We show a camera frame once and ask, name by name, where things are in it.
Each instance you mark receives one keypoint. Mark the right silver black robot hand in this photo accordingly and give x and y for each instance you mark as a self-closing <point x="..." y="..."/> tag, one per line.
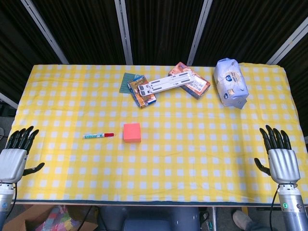
<point x="284" y="166"/>

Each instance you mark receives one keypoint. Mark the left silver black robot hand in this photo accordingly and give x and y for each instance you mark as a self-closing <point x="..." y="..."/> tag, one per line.
<point x="12" y="163"/>

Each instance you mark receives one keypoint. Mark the red capped marker pen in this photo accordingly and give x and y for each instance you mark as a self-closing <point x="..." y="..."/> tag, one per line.
<point x="96" y="136"/>

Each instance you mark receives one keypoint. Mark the pink cube block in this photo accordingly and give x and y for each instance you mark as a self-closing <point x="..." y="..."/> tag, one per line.
<point x="132" y="132"/>

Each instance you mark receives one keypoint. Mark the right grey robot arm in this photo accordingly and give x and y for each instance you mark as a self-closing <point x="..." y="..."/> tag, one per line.
<point x="292" y="209"/>

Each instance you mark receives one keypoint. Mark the brown cardboard box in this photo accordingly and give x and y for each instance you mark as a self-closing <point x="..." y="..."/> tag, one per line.
<point x="21" y="222"/>

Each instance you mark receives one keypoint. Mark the grey shoe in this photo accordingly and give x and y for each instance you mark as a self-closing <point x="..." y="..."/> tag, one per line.
<point x="241" y="220"/>

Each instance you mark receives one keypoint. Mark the colourful foam pieces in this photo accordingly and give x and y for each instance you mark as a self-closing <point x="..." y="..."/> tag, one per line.
<point x="57" y="220"/>

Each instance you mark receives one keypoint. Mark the white blue plastic bag pack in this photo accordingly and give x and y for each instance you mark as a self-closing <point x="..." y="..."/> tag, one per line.
<point x="229" y="84"/>

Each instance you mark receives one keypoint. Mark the large orange blue box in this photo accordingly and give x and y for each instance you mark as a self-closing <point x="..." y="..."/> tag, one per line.
<point x="198" y="87"/>

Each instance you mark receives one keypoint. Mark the yellow white checkered tablecloth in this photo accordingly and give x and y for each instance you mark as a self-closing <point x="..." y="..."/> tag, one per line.
<point x="168" y="156"/>

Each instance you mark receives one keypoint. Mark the green ribbed card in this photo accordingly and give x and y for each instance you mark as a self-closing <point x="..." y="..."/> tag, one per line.
<point x="124" y="84"/>

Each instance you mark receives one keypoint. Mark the white folding laptop stand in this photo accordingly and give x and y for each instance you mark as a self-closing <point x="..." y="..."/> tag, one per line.
<point x="166" y="83"/>

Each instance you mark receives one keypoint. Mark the small blue orange box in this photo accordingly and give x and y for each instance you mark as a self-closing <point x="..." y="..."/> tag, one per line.
<point x="144" y="99"/>

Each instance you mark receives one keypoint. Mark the white aluminium frame post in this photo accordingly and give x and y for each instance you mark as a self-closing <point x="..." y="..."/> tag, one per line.
<point x="45" y="31"/>
<point x="8" y="99"/>
<point x="288" y="41"/>
<point x="124" y="31"/>
<point x="199" y="31"/>

